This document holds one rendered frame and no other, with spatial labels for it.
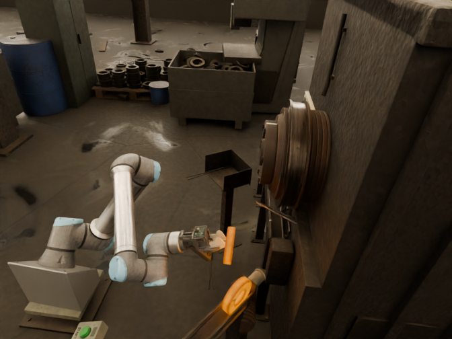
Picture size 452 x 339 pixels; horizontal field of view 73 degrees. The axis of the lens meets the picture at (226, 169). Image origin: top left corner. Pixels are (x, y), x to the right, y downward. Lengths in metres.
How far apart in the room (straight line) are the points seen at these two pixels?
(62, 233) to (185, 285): 0.83
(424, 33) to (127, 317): 1.96
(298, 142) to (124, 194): 0.80
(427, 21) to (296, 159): 0.60
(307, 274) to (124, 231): 0.74
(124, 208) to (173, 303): 0.91
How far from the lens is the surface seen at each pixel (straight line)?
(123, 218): 1.37
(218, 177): 2.04
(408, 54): 0.77
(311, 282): 1.20
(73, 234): 1.96
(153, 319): 2.09
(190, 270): 2.26
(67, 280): 1.85
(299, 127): 1.17
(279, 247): 1.37
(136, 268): 1.28
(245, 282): 1.27
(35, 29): 4.61
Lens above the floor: 1.81
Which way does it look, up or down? 35 degrees down
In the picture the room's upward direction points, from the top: 4 degrees clockwise
